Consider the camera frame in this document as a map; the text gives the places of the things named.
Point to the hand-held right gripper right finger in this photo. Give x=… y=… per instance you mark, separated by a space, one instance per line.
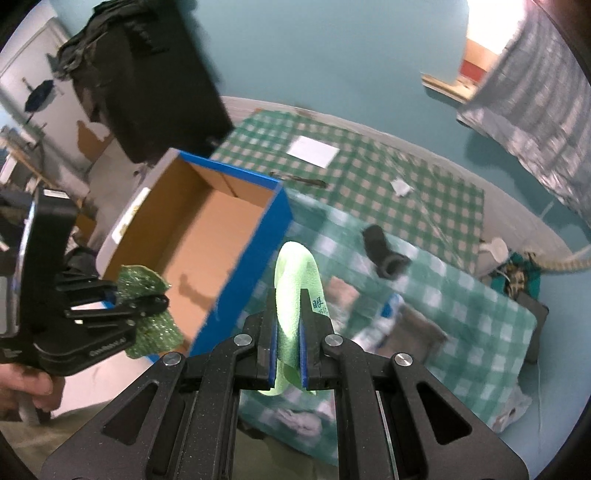
x=303 y=350

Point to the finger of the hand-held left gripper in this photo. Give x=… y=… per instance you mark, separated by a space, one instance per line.
x=87 y=286
x=120 y=310

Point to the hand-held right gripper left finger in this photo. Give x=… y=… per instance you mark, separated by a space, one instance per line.
x=273 y=350

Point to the dark green crinkled wrapper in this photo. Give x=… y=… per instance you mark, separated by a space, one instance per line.
x=138 y=281

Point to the light green cloth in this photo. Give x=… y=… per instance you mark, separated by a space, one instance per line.
x=293 y=286

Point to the white plastic bag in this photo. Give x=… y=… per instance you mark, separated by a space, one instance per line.
x=378 y=323

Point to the blue cardboard box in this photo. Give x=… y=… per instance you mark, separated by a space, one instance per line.
x=198 y=240

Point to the black sock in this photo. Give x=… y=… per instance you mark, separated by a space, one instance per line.
x=383 y=251

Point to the person's left hand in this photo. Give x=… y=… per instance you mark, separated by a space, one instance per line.
x=27 y=385

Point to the brown fabric piece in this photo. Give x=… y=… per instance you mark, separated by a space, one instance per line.
x=418 y=327

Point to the blue umbrella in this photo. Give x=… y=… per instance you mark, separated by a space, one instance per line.
x=39 y=94

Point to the light green checked plastic cover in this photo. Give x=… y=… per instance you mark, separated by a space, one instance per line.
x=461 y=314

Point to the dark pen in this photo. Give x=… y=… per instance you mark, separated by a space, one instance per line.
x=300 y=179

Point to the crumpled white tissue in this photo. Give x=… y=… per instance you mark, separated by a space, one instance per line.
x=400 y=187

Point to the black hanging bag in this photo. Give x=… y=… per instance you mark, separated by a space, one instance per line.
x=152 y=78

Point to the white paper sheet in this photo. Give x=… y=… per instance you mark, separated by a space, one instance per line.
x=313 y=151

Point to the dark green checked tablecloth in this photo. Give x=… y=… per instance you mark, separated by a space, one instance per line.
x=369 y=161

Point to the white crumpled bag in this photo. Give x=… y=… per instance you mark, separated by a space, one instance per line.
x=512 y=408

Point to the white round plastic piece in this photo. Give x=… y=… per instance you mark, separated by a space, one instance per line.
x=496 y=248

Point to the black flat device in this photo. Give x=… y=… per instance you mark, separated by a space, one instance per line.
x=535 y=323

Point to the wooden window ledge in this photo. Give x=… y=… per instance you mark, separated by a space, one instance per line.
x=448 y=87

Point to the grey striped curtain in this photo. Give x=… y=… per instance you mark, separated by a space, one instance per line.
x=540 y=101

